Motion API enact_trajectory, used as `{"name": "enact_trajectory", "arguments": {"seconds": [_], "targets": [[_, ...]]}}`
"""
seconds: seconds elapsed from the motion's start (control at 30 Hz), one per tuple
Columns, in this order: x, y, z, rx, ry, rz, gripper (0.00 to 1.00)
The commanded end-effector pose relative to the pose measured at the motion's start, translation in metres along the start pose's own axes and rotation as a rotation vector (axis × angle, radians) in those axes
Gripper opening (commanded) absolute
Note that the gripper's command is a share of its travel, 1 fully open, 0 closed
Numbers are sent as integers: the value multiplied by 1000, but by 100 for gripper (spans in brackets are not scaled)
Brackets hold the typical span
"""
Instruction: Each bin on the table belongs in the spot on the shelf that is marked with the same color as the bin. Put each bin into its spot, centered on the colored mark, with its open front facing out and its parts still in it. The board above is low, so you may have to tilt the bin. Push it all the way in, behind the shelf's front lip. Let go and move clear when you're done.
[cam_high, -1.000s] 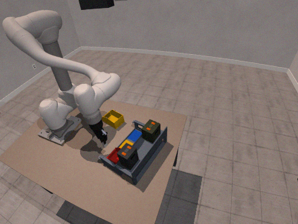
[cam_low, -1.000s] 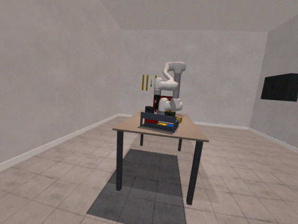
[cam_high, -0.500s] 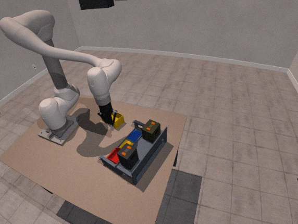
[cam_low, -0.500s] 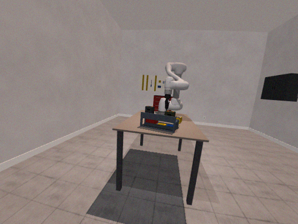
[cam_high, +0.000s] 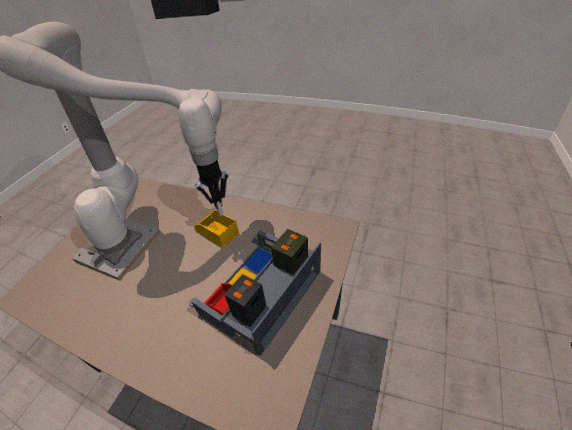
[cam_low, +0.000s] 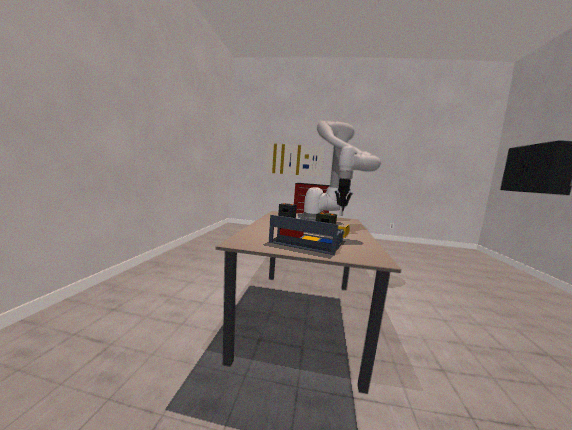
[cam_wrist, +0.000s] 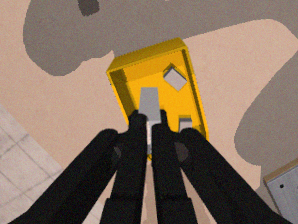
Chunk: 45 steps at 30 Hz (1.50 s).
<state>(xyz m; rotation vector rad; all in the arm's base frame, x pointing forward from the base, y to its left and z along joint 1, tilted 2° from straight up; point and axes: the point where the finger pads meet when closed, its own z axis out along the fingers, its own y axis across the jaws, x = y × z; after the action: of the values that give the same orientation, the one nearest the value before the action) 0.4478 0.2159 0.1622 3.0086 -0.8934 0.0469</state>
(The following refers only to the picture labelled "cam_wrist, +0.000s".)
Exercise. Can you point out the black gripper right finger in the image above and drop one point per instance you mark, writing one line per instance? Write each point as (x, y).
(226, 195)

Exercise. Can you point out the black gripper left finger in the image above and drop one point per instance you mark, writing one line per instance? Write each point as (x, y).
(70, 198)

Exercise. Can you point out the yellow bin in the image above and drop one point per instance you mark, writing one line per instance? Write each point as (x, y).
(145, 68)

